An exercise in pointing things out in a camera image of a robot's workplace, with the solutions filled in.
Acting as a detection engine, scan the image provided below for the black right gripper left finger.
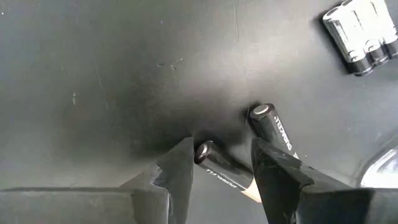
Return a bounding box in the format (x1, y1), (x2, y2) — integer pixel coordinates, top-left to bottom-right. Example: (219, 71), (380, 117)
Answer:
(0, 136), (195, 224)

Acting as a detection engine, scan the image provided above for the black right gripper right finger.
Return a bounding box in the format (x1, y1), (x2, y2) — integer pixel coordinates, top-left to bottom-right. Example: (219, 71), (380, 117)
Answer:
(250, 137), (398, 224)

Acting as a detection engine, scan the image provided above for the black copper AAA battery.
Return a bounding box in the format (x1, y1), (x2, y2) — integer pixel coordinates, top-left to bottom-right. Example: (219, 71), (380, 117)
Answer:
(248, 103), (300, 160)
(193, 140), (262, 203)

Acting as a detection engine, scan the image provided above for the clear plastic bin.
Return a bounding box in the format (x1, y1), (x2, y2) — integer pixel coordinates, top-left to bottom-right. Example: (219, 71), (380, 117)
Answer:
(356, 133), (398, 189)

